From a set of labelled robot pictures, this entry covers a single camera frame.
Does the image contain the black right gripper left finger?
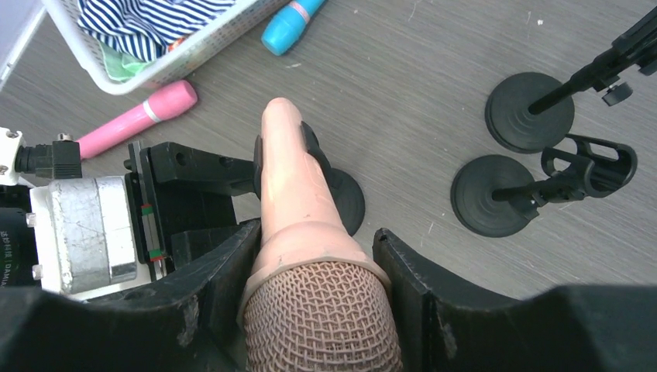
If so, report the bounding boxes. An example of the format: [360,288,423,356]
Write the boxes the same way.
[1,219,261,371]

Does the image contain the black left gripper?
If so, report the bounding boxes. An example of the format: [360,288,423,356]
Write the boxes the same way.
[124,142,255,281]

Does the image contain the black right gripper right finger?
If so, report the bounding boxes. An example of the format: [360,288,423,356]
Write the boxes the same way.
[373,229,656,371]

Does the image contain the pink microphone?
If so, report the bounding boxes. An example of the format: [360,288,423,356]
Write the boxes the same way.
[77,80,198,160]

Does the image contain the beige microphone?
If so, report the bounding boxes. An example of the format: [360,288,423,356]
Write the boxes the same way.
[239,98,403,371]

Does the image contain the black microphone stand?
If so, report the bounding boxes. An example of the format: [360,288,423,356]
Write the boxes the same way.
[450,134,638,238]
[251,120,367,238]
[484,10,656,153]

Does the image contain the black front microphone stand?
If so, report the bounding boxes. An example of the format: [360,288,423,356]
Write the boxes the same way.
[450,134,638,238]

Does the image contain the green cloth in basket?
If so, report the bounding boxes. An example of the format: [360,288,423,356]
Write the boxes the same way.
[99,43,152,83]

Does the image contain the white plastic basket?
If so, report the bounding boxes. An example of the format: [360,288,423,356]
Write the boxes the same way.
[44,1,286,95]

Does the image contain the blue striped cloth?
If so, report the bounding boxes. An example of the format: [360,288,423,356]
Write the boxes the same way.
[77,0,236,62]

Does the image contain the blue microphone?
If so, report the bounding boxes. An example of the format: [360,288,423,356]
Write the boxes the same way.
[261,0,325,56]

